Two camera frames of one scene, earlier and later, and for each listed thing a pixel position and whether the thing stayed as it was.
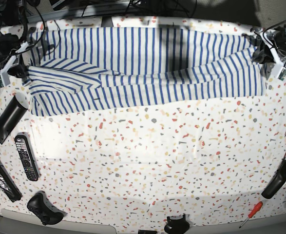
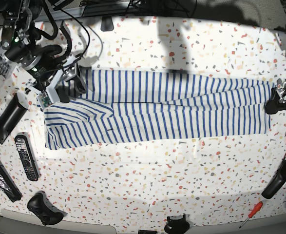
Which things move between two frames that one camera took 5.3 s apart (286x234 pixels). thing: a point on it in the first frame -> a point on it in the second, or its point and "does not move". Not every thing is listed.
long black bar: (1, 174) does not move
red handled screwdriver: (257, 208) does not move
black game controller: (40, 205) does not move
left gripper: (18, 70) -> (69, 72)
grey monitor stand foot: (106, 21) does not move
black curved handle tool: (282, 174) does not move
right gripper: (277, 41) -> (284, 92)
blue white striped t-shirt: (73, 68) -> (117, 106)
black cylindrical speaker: (11, 118) does not move
